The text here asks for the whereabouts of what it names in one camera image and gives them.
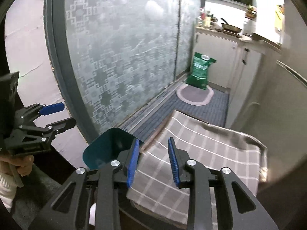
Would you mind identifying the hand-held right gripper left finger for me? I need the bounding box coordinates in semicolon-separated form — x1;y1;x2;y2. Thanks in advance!
29;139;141;230

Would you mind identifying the dark grey cloth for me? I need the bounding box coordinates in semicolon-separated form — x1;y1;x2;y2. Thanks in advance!
10;163;79;223

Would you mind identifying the metal frying pan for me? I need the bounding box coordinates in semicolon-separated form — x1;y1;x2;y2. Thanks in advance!
220;17;243;33

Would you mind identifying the white refrigerator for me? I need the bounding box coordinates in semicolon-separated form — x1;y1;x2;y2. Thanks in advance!
258;60;307;190

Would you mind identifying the frosted patterned sliding door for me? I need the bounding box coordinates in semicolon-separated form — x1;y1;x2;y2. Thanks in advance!
44;0;204;144

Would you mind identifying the green rice bag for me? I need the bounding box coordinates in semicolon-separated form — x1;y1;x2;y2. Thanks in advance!
186;52;217;90

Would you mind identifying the grey checked tablecloth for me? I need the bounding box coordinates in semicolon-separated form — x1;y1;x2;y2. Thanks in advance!
126;110;268;226

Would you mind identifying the oval pink grey rug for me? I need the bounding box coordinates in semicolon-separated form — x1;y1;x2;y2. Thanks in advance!
176;83;214;106

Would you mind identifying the small potted plant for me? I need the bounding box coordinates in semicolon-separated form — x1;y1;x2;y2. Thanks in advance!
245;5;257;20

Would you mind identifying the person's left hand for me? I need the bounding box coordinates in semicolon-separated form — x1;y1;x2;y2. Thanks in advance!
0;154;34;176

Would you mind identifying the blue grid floor mat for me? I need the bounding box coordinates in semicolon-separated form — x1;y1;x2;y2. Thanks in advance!
120;84;229;144

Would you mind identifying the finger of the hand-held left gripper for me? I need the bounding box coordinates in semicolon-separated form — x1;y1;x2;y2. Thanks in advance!
14;103;65;125
19;117;76;137

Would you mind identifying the white kitchen cabinet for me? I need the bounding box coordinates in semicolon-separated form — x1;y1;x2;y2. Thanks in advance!
194;25;281;127

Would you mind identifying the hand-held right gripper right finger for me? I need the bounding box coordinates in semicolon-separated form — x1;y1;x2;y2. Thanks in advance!
167;137;280;230

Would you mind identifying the person's left forearm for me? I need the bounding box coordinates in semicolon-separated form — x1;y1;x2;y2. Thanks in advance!
0;166;18;208

